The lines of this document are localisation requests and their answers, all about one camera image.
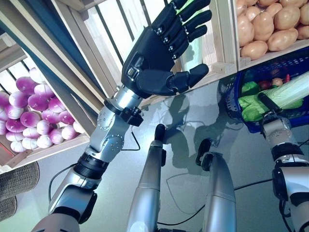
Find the silver right robot leg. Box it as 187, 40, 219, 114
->
195, 139, 237, 232

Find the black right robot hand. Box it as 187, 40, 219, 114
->
257, 92, 284, 114

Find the silver robot leg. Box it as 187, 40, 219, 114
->
126, 123, 167, 232
195, 139, 237, 232

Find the tan plastic potato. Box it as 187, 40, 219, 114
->
267, 28, 299, 52
240, 40, 268, 60
252, 11, 275, 42
274, 5, 301, 31
236, 14, 255, 48
295, 24, 309, 41

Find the wooden onion crate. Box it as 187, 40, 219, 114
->
0, 33, 91, 174

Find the purple white onion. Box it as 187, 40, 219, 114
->
15, 76, 38, 95
5, 118, 26, 133
33, 84, 56, 99
9, 91, 29, 108
36, 120, 54, 135
48, 98, 66, 114
28, 94, 50, 112
61, 125, 79, 141
58, 110, 76, 126
20, 111, 42, 128
49, 128, 65, 145
28, 67, 43, 80

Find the grey woven basket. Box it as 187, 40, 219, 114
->
0, 195, 17, 222
0, 161, 41, 201

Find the blue plastic shopping basket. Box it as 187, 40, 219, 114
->
225, 49, 309, 134

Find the big green bell pepper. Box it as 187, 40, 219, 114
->
241, 81, 260, 96

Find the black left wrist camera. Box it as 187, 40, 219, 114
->
120, 107, 144, 127

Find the silver left robot leg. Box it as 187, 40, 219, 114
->
126, 123, 167, 232

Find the wooden potato crate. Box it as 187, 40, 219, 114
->
229, 0, 309, 72

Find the wooden cabbage crate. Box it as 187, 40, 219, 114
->
50, 0, 239, 109

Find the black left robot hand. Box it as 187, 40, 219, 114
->
120, 0, 213, 99

